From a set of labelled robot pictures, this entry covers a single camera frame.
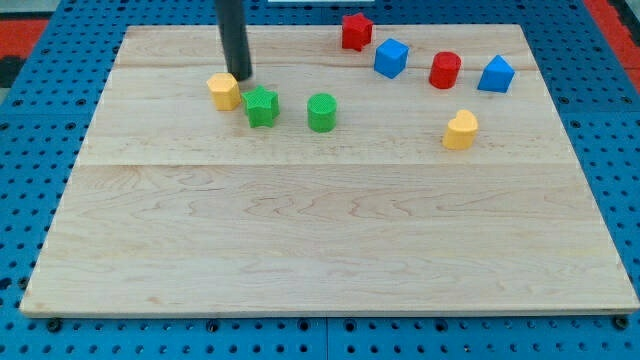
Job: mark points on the blue cube block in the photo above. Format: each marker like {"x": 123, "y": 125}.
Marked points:
{"x": 391, "y": 58}

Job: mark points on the yellow hexagon block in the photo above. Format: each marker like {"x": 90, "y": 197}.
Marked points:
{"x": 224, "y": 90}

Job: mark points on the red star block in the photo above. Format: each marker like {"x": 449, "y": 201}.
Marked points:
{"x": 356, "y": 31}

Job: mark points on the red cylinder block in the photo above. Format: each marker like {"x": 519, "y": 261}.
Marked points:
{"x": 444, "y": 70}

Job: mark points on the green star block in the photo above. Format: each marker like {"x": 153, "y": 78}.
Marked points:
{"x": 261, "y": 106}

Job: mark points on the yellow heart block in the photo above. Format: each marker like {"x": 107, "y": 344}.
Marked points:
{"x": 461, "y": 131}

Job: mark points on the green cylinder block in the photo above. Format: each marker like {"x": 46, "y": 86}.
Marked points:
{"x": 321, "y": 112}

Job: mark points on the blue triangular prism block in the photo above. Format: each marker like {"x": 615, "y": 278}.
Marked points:
{"x": 496, "y": 76}

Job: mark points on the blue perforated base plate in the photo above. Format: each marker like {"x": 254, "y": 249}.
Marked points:
{"x": 48, "y": 109}

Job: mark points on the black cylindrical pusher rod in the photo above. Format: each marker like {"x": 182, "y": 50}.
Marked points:
{"x": 231, "y": 22}

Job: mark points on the light wooden board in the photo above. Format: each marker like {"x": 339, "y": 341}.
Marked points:
{"x": 176, "y": 210}

